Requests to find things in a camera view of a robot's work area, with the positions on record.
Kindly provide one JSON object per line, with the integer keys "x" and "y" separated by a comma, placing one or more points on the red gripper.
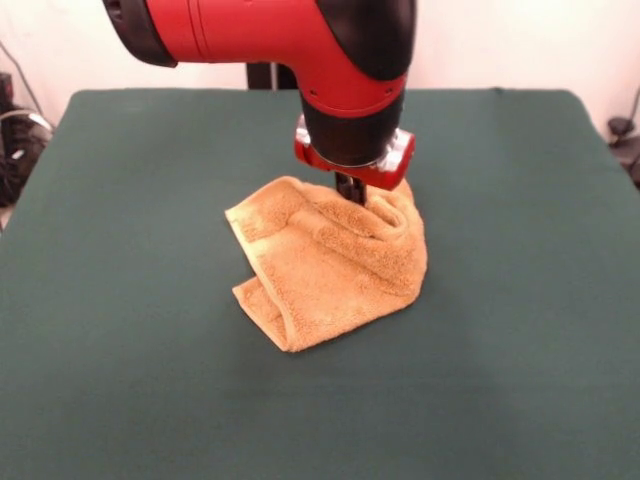
{"x": 390, "y": 177}

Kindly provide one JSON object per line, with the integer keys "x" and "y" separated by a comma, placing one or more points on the tan terry towel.
{"x": 330, "y": 270}

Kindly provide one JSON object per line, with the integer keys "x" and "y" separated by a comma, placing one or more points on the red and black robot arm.
{"x": 300, "y": 40}

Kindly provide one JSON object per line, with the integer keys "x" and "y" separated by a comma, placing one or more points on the dark green table cloth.
{"x": 125, "y": 300}

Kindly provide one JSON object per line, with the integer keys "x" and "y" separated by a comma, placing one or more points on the black rounded floor base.
{"x": 20, "y": 165}
{"x": 621, "y": 127}

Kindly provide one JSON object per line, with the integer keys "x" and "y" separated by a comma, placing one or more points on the small black box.
{"x": 5, "y": 90}

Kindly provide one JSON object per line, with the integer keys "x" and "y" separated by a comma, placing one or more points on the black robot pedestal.
{"x": 257, "y": 75}

